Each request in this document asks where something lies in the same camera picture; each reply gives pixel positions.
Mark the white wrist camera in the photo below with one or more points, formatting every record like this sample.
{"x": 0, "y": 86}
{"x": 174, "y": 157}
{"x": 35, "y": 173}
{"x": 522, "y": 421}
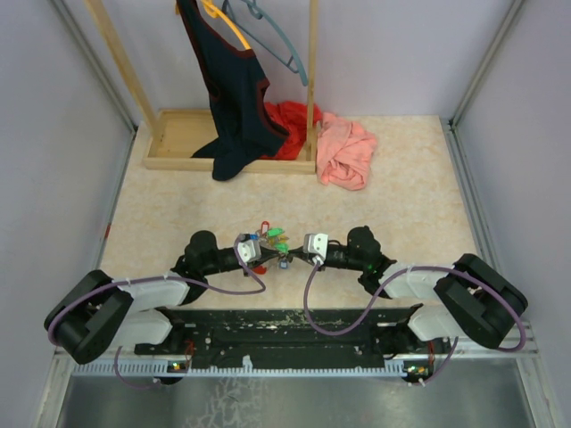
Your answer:
{"x": 316, "y": 245}
{"x": 247, "y": 251}

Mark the red cloth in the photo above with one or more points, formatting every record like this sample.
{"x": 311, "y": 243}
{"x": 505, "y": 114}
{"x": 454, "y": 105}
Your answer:
{"x": 291, "y": 116}

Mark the white slotted cable duct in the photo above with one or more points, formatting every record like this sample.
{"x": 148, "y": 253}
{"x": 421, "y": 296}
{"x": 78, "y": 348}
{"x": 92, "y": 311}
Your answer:
{"x": 174, "y": 368}

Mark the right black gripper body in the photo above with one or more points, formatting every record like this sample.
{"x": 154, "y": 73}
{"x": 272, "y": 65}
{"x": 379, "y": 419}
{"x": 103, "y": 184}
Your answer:
{"x": 333, "y": 262}

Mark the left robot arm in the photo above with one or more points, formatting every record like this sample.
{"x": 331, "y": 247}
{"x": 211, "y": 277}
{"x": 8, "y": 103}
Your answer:
{"x": 101, "y": 313}

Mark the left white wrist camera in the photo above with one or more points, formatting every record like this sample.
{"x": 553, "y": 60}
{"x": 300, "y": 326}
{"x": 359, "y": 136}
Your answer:
{"x": 247, "y": 251}

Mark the green key tag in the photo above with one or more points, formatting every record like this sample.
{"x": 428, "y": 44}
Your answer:
{"x": 282, "y": 247}
{"x": 274, "y": 232}

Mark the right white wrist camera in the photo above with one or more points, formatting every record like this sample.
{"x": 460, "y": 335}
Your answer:
{"x": 316, "y": 245}

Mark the wooden clothes rack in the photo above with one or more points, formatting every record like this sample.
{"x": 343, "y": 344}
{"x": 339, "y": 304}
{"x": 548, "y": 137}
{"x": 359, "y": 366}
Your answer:
{"x": 176, "y": 134}

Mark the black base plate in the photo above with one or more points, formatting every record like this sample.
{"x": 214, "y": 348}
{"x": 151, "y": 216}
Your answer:
{"x": 292, "y": 339}

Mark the blue grey hanger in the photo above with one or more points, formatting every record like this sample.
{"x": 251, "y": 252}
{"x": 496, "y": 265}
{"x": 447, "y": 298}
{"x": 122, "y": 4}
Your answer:
{"x": 260, "y": 27}

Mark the pink cloth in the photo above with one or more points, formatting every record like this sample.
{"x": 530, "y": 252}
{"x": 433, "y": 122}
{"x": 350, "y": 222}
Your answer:
{"x": 344, "y": 153}

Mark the yellow hanger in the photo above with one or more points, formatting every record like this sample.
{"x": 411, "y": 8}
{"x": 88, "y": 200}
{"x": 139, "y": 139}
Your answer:
{"x": 214, "y": 12}

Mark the navy blue tank top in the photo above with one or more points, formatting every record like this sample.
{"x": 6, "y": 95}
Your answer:
{"x": 236, "y": 84}

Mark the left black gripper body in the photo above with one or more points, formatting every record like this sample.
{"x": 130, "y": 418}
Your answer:
{"x": 248, "y": 266}

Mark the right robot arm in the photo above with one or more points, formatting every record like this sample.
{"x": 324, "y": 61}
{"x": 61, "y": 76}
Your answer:
{"x": 466, "y": 298}

